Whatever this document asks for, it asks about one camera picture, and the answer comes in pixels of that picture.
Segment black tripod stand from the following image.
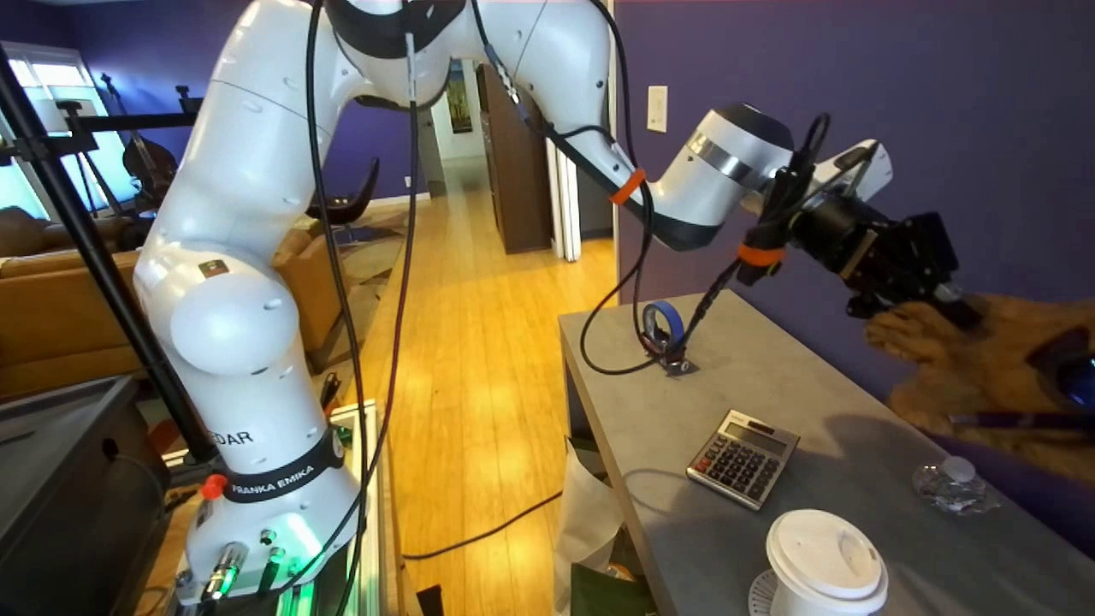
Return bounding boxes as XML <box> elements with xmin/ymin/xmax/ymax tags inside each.
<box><xmin>0</xmin><ymin>46</ymin><xmax>223</xmax><ymax>465</ymax></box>

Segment white door frame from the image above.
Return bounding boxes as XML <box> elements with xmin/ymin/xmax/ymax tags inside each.
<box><xmin>545</xmin><ymin>133</ymin><xmax>620</xmax><ymax>267</ymax></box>

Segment black storage box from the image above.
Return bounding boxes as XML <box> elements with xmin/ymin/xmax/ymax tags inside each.
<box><xmin>0</xmin><ymin>373</ymin><xmax>171</xmax><ymax>616</ymax></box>

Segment long black arm cable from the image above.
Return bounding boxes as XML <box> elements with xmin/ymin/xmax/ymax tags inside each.
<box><xmin>300</xmin><ymin>0</ymin><xmax>423</xmax><ymax>616</ymax></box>

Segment burl wood key bowl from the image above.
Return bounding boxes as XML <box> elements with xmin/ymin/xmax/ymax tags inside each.
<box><xmin>864</xmin><ymin>291</ymin><xmax>1095</xmax><ymax>494</ymax></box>

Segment dark green bag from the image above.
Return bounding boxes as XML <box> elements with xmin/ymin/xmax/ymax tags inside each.
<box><xmin>568</xmin><ymin>562</ymin><xmax>658</xmax><ymax>616</ymax></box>

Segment looped black wrist cable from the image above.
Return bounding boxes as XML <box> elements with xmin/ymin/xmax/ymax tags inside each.
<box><xmin>468</xmin><ymin>0</ymin><xmax>740</xmax><ymax>378</ymax></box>

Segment blue tape roll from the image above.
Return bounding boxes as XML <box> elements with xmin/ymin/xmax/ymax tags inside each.
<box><xmin>637</xmin><ymin>297</ymin><xmax>690</xmax><ymax>359</ymax></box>

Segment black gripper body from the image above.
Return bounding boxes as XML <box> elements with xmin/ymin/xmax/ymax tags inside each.
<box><xmin>792</xmin><ymin>186</ymin><xmax>964</xmax><ymax>313</ymax></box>

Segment black floor cable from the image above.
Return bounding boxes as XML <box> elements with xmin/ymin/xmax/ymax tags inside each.
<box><xmin>397</xmin><ymin>486</ymin><xmax>568</xmax><ymax>563</ymax></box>

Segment bright window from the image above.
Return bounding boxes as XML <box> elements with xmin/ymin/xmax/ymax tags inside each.
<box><xmin>0</xmin><ymin>42</ymin><xmax>131</xmax><ymax>221</ymax></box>

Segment dark brown door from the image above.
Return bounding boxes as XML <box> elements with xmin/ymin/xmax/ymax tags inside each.
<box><xmin>475</xmin><ymin>61</ymin><xmax>558</xmax><ymax>256</ymax></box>

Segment white lidded coffee cup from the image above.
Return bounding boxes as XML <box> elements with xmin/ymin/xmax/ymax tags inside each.
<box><xmin>763</xmin><ymin>505</ymin><xmax>893</xmax><ymax>616</ymax></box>

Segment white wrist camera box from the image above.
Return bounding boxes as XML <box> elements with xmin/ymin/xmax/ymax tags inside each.
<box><xmin>813</xmin><ymin>138</ymin><xmax>899</xmax><ymax>205</ymax></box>

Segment blue mirrored sunglasses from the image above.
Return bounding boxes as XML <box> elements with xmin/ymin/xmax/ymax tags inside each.
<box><xmin>940</xmin><ymin>322</ymin><xmax>1095</xmax><ymax>439</ymax></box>

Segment brown sofa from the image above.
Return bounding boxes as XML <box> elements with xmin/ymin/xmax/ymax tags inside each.
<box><xmin>0</xmin><ymin>220</ymin><xmax>352</xmax><ymax>403</ymax></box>

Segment grey desk calculator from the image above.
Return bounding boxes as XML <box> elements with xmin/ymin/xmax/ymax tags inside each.
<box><xmin>683</xmin><ymin>406</ymin><xmax>804</xmax><ymax>514</ymax></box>

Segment framed wall picture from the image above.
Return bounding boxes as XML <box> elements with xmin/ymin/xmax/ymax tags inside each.
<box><xmin>445</xmin><ymin>53</ymin><xmax>475</xmax><ymax>139</ymax></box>

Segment white light switch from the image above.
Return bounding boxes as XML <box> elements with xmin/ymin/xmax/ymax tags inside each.
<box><xmin>644</xmin><ymin>81</ymin><xmax>675</xmax><ymax>138</ymax></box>

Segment orange cable strap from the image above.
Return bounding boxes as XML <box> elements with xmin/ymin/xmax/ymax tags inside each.
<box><xmin>606</xmin><ymin>167</ymin><xmax>649</xmax><ymax>211</ymax></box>
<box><xmin>734</xmin><ymin>239</ymin><xmax>792</xmax><ymax>272</ymax></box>

